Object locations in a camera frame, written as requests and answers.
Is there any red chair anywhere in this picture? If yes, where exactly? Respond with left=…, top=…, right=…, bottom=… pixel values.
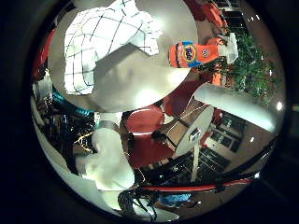
left=32, top=29, right=56, bottom=82

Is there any blue bag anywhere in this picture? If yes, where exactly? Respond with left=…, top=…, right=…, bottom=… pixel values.
left=160, top=193, right=192, bottom=208

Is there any orange Tide spray bottle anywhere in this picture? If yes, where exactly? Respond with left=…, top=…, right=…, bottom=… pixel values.
left=167, top=32, right=239, bottom=75

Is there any white black-checked cloth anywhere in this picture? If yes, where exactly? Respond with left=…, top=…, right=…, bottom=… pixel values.
left=64, top=0, right=164, bottom=96

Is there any green potted plant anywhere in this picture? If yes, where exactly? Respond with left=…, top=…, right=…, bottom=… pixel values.
left=228, top=29, right=283, bottom=105

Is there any orange chair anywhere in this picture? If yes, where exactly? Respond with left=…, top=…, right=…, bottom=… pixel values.
left=192, top=0, right=229, bottom=30

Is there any white round side table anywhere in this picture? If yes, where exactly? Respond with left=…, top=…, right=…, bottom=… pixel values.
left=173, top=105, right=216, bottom=183

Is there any orange plant pot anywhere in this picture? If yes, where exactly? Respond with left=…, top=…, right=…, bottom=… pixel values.
left=210, top=70, right=226, bottom=88

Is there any teal hose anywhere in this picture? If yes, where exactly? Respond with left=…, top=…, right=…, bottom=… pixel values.
left=51, top=88, right=95, bottom=117

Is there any black cable bundle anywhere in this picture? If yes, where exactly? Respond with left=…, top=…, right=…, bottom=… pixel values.
left=117, top=186, right=158, bottom=222

